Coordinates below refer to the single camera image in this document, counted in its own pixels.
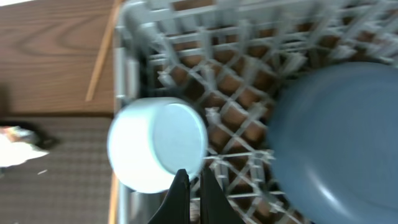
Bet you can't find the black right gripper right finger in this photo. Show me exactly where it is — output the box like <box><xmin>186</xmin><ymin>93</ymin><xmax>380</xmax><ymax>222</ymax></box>
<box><xmin>200</xmin><ymin>167</ymin><xmax>244</xmax><ymax>224</ymax></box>

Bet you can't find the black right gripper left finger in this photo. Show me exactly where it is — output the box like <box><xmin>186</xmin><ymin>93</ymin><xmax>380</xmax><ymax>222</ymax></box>
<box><xmin>148</xmin><ymin>169</ymin><xmax>190</xmax><ymax>224</ymax></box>

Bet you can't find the blue plate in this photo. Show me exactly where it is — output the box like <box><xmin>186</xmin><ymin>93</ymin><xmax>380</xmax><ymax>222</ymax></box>
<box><xmin>267</xmin><ymin>62</ymin><xmax>397</xmax><ymax>224</ymax></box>

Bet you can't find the light blue rice bowl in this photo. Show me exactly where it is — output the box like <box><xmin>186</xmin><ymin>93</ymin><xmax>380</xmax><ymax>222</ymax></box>
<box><xmin>107</xmin><ymin>97</ymin><xmax>208</xmax><ymax>194</ymax></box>

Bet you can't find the grey plastic dishwasher rack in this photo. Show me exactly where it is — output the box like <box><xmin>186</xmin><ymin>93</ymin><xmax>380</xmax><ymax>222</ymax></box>
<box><xmin>114</xmin><ymin>0</ymin><xmax>397</xmax><ymax>223</ymax></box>

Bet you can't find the white napkin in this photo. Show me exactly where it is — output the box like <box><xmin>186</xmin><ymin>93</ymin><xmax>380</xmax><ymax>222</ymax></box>
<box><xmin>1</xmin><ymin>126</ymin><xmax>49</xmax><ymax>168</ymax></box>

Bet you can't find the wooden chopstick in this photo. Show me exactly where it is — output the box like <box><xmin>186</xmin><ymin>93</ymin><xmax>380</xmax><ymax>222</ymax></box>
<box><xmin>108</xmin><ymin>172</ymin><xmax>119</xmax><ymax>224</ymax></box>
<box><xmin>85</xmin><ymin>0</ymin><xmax>124</xmax><ymax>102</ymax></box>

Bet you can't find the brown serving tray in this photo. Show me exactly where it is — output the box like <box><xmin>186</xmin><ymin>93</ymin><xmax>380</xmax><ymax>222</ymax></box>
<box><xmin>1</xmin><ymin>117</ymin><xmax>112</xmax><ymax>224</ymax></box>

